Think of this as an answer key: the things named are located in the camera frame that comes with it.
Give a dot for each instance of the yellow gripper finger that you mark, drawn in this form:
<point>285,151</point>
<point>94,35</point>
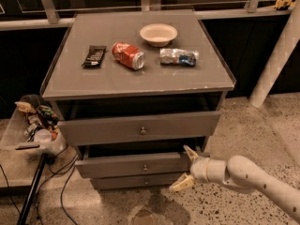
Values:
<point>192,155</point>
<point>183,182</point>

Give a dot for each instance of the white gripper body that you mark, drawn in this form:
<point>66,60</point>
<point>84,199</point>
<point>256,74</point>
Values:
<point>199,169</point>

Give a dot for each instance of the grey drawer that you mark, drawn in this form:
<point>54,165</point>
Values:
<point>136,181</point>
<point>139,128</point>
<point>101,161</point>

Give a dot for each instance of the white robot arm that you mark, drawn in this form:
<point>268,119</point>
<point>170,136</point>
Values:
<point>240,174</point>

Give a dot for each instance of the grey top drawer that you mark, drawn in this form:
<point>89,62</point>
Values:
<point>139,128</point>

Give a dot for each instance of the grey bottom drawer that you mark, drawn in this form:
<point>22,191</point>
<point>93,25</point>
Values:
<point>136,181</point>

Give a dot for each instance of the grey drawer cabinet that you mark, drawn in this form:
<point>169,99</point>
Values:
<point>114,90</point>

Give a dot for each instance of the crumpled silver blue bag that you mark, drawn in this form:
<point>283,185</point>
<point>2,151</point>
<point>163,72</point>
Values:
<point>179,57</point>

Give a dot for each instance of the red soda can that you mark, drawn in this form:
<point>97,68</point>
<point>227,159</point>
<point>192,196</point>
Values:
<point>128,55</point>

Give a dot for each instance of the white paper bowl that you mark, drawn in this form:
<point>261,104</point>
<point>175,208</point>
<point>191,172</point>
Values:
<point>158,34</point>

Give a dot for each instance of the black snack bar wrapper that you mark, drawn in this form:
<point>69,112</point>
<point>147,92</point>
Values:
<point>94,57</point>

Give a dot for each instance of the black pole stand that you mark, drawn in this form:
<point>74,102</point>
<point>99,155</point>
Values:
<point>32,190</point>

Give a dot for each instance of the clear plastic trash bin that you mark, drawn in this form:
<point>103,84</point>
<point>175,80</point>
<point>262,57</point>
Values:
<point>32,129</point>

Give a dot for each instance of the yellow clamp on railing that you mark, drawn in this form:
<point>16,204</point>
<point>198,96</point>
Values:
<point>284,4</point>

